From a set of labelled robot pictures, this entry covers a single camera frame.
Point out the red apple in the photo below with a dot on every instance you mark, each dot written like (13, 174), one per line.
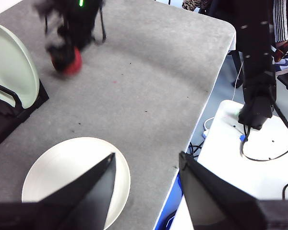
(74, 63)

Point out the cream yellow plate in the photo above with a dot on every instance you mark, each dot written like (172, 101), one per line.
(62, 165)

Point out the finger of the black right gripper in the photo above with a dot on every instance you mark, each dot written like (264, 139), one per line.
(61, 57)

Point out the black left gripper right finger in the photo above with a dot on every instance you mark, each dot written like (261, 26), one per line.
(220, 206)

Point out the green plate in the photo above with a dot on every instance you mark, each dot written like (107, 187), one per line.
(12, 64)

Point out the black plastic plate rack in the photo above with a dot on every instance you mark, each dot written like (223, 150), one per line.
(4, 119)

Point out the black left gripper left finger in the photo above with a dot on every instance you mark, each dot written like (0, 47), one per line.
(69, 206)

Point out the person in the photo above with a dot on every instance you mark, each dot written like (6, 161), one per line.
(282, 21)

